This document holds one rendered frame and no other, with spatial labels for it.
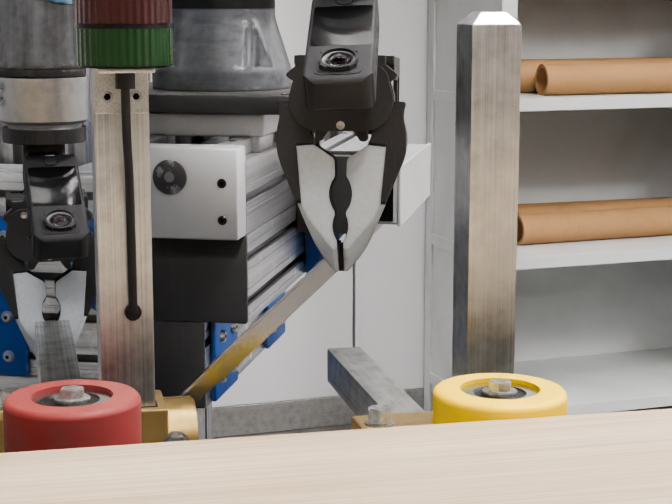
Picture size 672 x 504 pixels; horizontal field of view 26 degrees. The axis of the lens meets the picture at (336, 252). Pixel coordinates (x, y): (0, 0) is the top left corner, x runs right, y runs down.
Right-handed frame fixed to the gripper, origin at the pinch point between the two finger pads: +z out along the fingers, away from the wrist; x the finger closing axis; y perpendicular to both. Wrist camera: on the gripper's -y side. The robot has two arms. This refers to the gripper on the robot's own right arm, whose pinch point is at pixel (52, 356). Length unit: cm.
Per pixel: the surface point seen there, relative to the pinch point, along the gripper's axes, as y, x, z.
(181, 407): -32.4, -7.6, -4.1
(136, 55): -38.8, -4.5, -27.8
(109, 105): -33.2, -3.3, -24.4
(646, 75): 207, -150, -11
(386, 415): -31.9, -21.8, -2.5
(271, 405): 238, -62, 76
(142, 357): -32.9, -5.0, -7.8
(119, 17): -38.8, -3.6, -30.0
